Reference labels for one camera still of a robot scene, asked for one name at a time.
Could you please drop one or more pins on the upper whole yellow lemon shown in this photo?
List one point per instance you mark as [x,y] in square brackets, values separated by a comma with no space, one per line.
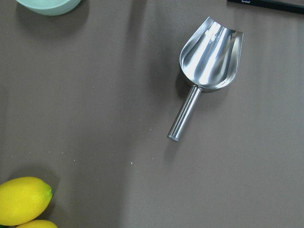
[40,223]

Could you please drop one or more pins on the whole yellow lemon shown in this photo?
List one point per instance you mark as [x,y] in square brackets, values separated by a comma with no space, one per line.
[40,223]
[23,199]

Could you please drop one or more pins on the steel ice scoop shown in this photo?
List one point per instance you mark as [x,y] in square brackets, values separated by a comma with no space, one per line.
[209,60]

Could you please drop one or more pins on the lower whole yellow lemon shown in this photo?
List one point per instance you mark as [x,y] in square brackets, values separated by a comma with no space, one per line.
[23,199]

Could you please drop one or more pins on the light green bowl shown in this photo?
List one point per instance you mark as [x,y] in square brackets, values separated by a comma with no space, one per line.
[49,7]

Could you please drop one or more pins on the black framed tray edge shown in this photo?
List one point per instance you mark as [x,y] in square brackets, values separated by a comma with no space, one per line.
[295,6]

